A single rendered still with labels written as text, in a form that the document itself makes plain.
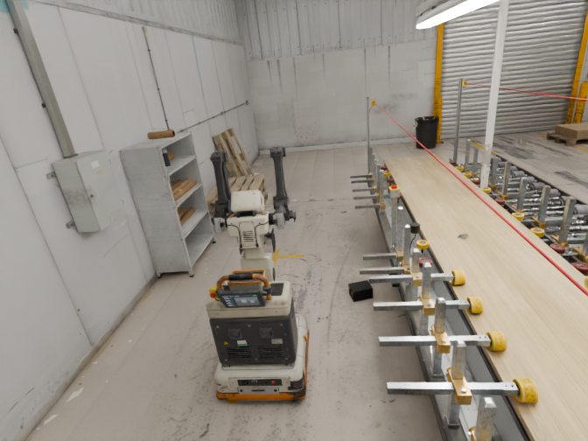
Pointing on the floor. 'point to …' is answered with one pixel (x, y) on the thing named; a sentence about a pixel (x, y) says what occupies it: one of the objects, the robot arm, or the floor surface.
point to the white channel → (492, 76)
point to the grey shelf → (179, 171)
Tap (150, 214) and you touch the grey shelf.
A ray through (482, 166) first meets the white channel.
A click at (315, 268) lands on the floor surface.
